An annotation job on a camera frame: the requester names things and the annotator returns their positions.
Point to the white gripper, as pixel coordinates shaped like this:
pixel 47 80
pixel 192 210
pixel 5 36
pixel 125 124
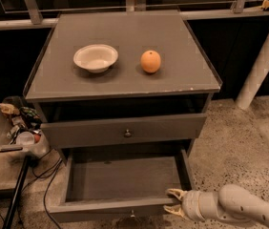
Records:
pixel 191 203

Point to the grey drawer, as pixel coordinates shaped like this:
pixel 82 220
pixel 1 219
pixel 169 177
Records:
pixel 121 182
pixel 100 132

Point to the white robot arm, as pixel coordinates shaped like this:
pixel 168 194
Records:
pixel 231 204

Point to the grey top drawer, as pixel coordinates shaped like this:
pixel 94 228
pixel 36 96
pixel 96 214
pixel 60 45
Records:
pixel 100 132

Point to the grey drawer cabinet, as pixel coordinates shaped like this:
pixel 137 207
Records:
pixel 60 91

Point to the orange fruit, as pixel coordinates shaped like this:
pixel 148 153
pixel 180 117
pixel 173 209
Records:
pixel 150 61

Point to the white column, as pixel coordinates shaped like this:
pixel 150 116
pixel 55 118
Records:
pixel 255 77

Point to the black pole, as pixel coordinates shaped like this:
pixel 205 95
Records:
pixel 16 193

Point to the white bowl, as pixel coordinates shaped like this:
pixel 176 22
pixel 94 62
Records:
pixel 96 58

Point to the white cup in bin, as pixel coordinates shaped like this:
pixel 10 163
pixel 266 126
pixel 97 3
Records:
pixel 25 138

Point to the metal railing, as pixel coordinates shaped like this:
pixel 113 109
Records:
pixel 109 13

